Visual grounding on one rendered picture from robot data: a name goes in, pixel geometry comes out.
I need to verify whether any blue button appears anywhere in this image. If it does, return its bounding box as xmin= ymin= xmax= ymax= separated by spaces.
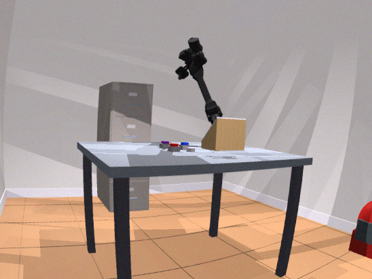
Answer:
xmin=178 ymin=142 xmax=191 ymax=150

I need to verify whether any purple button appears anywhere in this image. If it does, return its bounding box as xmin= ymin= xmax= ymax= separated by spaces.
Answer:
xmin=159 ymin=141 xmax=170 ymax=148

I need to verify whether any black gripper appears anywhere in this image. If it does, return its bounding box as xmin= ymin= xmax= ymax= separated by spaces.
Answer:
xmin=175 ymin=53 xmax=207 ymax=80

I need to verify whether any red button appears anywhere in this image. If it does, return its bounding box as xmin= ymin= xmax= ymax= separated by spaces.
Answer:
xmin=168 ymin=144 xmax=181 ymax=152

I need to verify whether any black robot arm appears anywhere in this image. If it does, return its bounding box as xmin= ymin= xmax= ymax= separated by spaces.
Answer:
xmin=178 ymin=37 xmax=223 ymax=124

